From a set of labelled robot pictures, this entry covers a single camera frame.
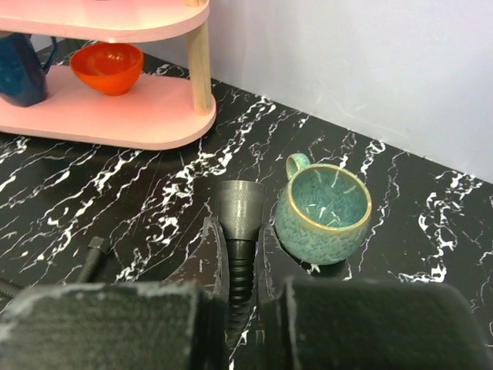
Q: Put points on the pink three-tier wooden shelf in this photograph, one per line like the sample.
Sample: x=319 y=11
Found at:
x=157 y=113

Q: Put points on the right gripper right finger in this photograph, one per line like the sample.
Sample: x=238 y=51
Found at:
x=324 y=323

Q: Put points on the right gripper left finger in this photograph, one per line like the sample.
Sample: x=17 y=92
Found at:
x=175 y=324

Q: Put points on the dark blue mug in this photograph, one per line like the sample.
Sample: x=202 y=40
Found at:
x=23 y=76

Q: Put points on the black marble pattern mat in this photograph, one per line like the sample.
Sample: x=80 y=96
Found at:
x=79 y=213

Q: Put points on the orange plastic bowl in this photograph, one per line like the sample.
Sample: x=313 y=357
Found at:
x=110 y=68

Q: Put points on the teal glazed ceramic mug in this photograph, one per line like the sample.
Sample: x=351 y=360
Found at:
x=323 y=213

